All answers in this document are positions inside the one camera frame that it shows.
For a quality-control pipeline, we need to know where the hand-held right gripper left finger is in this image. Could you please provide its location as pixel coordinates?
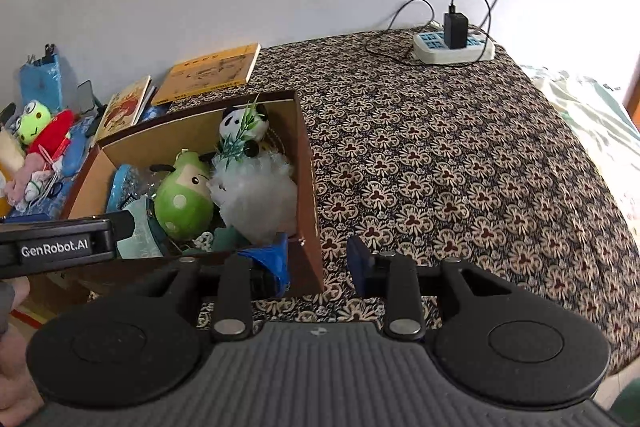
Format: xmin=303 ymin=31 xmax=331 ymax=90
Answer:
xmin=122 ymin=232 xmax=292 ymax=342

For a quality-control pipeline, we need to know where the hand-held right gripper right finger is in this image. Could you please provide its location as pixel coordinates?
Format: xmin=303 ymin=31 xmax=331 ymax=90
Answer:
xmin=346 ymin=234 xmax=518 ymax=341

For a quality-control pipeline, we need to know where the teal cloth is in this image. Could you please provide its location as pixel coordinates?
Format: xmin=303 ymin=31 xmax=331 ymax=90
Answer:
xmin=211 ymin=226 xmax=252 ymax=254

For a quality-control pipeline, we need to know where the white mesh bath pouf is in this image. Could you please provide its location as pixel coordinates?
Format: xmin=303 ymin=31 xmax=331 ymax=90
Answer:
xmin=207 ymin=152 xmax=299 ymax=246

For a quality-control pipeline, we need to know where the light teal zip pouch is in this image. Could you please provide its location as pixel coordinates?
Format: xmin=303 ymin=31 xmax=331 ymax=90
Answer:
xmin=106 ymin=163 xmax=169 ymax=259

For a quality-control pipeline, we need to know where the brown cardboard box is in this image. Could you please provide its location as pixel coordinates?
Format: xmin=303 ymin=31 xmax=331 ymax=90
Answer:
xmin=62 ymin=89 xmax=326 ymax=299

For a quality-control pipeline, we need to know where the green pear plush toy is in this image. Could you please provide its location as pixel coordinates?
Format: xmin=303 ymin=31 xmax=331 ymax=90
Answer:
xmin=149 ymin=149 xmax=216 ymax=242

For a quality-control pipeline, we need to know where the panda plush with bamboo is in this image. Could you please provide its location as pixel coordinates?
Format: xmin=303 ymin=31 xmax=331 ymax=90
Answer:
xmin=215 ymin=101 xmax=271 ymax=168

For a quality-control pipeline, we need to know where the pink plush toy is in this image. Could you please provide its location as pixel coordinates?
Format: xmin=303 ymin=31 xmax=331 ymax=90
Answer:
xmin=4 ymin=152 xmax=57 ymax=208

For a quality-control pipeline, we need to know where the green frog plush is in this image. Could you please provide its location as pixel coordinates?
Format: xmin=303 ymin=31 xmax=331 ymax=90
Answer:
xmin=12 ymin=101 xmax=54 ymax=146

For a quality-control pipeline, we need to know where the cartoon cover book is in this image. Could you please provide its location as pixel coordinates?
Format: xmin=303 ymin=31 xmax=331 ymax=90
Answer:
xmin=94 ymin=76 xmax=153 ymax=143

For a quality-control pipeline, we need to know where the blue bag with clip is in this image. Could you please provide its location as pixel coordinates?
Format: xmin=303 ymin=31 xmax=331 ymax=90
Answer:
xmin=19 ymin=43 xmax=64 ymax=111

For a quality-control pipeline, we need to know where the yellow book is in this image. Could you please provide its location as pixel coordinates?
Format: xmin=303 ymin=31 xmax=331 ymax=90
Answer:
xmin=151 ymin=43 xmax=262 ymax=107

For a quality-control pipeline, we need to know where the white power strip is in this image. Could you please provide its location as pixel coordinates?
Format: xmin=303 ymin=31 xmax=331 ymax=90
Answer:
xmin=412 ymin=29 xmax=496 ymax=64

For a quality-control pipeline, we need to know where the black charger plug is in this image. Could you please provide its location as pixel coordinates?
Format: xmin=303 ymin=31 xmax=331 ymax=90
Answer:
xmin=444 ymin=6 xmax=469 ymax=50

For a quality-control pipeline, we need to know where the light green blanket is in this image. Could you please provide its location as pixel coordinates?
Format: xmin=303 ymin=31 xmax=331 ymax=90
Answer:
xmin=520 ymin=66 xmax=640 ymax=229

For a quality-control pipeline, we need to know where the dark green object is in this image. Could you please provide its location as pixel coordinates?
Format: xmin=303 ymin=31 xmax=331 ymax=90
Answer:
xmin=607 ymin=377 xmax=640 ymax=427

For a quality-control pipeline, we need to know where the black charger with cable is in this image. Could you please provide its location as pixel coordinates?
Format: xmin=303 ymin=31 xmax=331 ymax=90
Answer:
xmin=364 ymin=0 xmax=494 ymax=67

